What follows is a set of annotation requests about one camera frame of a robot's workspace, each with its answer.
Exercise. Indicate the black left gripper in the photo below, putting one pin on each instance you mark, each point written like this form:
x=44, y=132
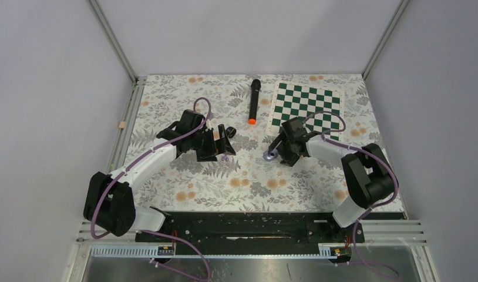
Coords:
x=209, y=154

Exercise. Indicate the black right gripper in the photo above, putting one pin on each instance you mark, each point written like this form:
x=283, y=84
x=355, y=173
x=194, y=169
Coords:
x=290, y=160

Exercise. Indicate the black earbud charging case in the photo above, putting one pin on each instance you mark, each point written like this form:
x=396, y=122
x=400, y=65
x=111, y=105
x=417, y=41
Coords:
x=231, y=132

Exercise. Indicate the silver computer mouse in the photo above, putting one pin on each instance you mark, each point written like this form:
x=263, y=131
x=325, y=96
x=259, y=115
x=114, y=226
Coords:
x=270, y=155

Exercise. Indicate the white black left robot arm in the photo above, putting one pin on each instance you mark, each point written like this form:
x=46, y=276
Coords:
x=109, y=202

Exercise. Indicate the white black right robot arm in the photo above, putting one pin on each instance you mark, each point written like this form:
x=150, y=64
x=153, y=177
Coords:
x=367, y=173

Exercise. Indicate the floral tablecloth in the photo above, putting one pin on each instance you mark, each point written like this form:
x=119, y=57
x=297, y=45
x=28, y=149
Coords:
x=245, y=181

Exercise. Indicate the green white chessboard mat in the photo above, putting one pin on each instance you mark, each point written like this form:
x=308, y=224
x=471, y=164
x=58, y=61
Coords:
x=294, y=100

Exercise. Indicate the black microphone orange end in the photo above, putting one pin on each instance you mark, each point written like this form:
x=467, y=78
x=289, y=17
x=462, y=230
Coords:
x=255, y=91

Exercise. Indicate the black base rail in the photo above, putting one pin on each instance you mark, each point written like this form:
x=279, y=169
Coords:
x=241, y=233

